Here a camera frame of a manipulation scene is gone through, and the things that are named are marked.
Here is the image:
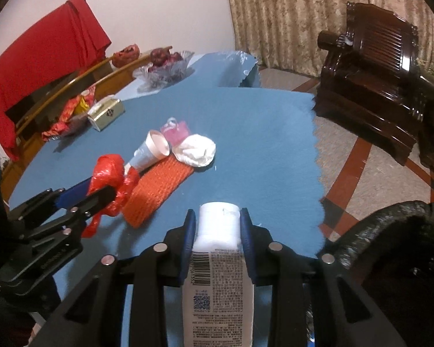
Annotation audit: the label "beige patterned curtain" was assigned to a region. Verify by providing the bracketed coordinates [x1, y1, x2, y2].
[229, 0, 434, 77]

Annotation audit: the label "red pumpkin ornament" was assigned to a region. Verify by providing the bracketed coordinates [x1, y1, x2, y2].
[111, 44, 140, 68]

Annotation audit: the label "black trash bag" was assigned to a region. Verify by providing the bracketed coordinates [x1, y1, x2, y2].
[300, 201, 434, 346]

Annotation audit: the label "white tube with barcode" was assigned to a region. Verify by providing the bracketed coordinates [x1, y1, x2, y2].
[183, 202, 254, 346]

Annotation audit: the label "red snack packet plate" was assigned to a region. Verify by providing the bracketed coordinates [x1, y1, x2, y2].
[41, 85, 95, 142]

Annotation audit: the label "blue felt table cloth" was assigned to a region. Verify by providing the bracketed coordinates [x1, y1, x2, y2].
[10, 88, 325, 296]

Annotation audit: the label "white paper cup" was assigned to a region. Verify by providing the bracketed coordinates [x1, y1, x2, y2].
[124, 130, 170, 174]

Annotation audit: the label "red plastic bag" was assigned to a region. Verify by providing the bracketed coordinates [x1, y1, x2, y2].
[82, 154, 139, 238]

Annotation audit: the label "orange foam fruit net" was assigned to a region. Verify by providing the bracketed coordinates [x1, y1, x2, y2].
[122, 156, 194, 228]

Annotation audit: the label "crumpled white tissue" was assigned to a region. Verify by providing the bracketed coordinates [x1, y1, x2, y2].
[172, 134, 216, 168]

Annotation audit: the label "dark wooden armchair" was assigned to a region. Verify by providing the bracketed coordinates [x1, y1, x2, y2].
[314, 2, 432, 165]

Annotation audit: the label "dark red fruits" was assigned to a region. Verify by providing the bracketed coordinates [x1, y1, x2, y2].
[148, 48, 183, 73]

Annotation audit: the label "red cloth drape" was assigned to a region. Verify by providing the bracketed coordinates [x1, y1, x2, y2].
[0, 0, 111, 161]

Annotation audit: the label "beige tissue box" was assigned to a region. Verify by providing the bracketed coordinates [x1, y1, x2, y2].
[87, 95, 125, 132]

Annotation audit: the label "glass fruit bowl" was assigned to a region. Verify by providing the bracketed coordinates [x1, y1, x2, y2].
[132, 50, 194, 90]

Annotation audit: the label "wooden bench sofa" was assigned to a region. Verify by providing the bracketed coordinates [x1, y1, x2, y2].
[0, 51, 160, 203]

